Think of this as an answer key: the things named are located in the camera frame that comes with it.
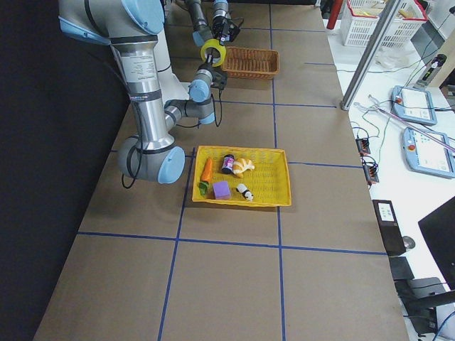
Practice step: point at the white plastic crate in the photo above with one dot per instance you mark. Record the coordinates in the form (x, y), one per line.
(358, 22)
(406, 23)

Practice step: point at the toy croissant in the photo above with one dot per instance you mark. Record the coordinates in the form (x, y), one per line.
(241, 165)

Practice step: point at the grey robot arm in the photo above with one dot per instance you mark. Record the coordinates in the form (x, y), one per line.
(134, 30)
(202, 30)

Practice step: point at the small purple drink can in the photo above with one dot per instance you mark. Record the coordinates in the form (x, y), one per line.
(227, 166)

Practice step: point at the blue teach pendant near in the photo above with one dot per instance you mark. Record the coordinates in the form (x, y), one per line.
(425, 153)

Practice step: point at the black usb hub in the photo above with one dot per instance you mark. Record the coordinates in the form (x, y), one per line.
(370, 169)
(363, 146)

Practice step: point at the aluminium frame post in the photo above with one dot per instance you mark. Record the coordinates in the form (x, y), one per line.
(385, 27)

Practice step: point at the yellow woven tray basket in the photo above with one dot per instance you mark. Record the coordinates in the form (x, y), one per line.
(269, 182)

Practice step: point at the brown wicker basket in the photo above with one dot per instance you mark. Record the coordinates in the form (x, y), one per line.
(251, 63)

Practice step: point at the purple foam cube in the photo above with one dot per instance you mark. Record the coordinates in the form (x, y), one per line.
(221, 190)

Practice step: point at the black box device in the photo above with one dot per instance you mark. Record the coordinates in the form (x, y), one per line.
(389, 228)

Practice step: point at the blue teach pendant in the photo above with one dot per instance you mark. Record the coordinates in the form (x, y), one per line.
(425, 153)
(413, 105)

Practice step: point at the yellow tape roll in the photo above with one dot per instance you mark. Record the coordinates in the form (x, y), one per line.
(214, 43)

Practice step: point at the red cylinder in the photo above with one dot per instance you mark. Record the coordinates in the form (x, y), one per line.
(336, 7)

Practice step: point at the orange toy carrot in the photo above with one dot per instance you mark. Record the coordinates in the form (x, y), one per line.
(206, 177)

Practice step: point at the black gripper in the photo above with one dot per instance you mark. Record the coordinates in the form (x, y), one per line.
(208, 63)
(219, 25)

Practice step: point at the black monitor corner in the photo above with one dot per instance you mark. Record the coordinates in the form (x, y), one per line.
(437, 229)

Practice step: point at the black usb hub near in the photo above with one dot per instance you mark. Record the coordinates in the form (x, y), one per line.
(370, 169)

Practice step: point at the blue teach pendant far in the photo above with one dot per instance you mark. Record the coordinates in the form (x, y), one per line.
(413, 105)

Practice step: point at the black usb hub far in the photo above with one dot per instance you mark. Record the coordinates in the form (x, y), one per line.
(363, 146)

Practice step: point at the toy panda figure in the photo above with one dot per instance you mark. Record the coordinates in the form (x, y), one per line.
(245, 192)

